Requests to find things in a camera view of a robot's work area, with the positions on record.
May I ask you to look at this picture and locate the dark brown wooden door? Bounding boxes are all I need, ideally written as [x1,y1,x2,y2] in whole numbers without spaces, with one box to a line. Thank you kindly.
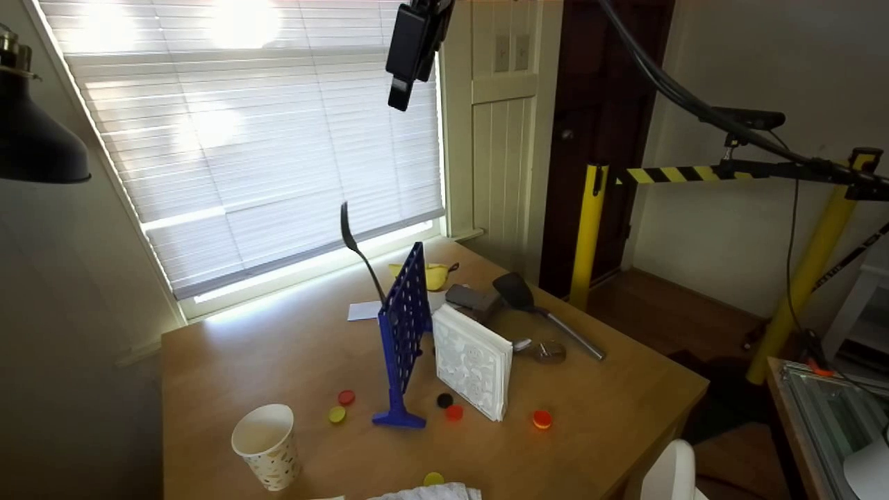
[535,0,681,300]

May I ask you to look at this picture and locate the black spatula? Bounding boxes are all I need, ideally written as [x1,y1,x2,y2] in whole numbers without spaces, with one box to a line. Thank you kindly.
[488,268,607,364]

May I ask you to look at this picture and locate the yellow black safety frame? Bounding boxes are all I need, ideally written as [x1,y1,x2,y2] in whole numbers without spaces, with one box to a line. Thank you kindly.
[567,143,885,389]

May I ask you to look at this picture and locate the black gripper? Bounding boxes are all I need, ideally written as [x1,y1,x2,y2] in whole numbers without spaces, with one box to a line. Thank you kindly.
[382,0,459,114]

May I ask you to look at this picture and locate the white wooden chair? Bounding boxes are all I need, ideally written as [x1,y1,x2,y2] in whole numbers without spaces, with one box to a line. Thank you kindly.
[637,436,712,500]

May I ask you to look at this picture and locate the wooden side table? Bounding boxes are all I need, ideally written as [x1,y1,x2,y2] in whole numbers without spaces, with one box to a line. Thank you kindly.
[760,353,889,500]

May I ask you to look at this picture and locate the white napkin stack block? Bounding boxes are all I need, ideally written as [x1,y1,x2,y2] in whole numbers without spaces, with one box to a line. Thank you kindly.
[430,300,517,425]

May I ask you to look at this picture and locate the small white box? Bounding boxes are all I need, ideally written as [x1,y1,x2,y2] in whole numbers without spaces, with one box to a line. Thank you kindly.
[344,296,382,324]

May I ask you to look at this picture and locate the blue grid game stand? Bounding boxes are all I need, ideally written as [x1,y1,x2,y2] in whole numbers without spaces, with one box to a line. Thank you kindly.
[370,239,435,431]

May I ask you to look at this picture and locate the black lamp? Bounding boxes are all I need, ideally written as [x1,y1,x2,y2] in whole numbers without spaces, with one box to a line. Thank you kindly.
[0,25,95,185]

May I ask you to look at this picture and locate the dark grey sponge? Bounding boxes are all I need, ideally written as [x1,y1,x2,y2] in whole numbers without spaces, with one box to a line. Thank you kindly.
[442,279,502,322]

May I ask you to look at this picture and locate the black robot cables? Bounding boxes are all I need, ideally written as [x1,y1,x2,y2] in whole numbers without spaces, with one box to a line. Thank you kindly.
[592,0,889,307]

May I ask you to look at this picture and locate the silver spoon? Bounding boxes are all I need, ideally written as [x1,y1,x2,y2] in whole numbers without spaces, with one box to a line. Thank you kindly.
[510,335,569,365]

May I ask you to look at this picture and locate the large white window blind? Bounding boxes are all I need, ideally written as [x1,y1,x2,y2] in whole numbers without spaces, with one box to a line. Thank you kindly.
[32,0,446,300]

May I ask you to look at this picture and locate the white shelf unit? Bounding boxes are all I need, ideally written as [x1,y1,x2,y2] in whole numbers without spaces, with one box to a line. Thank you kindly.
[820,258,889,374]

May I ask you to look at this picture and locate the white panelled door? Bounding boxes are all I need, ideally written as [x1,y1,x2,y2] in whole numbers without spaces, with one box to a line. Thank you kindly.
[435,0,563,279]

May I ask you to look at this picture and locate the black boom bar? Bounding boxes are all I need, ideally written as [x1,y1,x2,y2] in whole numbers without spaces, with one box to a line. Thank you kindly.
[712,149,889,203]

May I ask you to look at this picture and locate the white grey cloth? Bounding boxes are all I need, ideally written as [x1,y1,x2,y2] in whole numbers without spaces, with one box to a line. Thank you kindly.
[366,481,485,500]

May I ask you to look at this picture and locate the grey tray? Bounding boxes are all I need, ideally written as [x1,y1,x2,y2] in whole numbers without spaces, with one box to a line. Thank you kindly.
[780,361,889,478]

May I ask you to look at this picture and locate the patterned white paper cup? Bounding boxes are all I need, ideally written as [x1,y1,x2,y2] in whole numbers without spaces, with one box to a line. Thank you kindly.
[227,399,300,493]

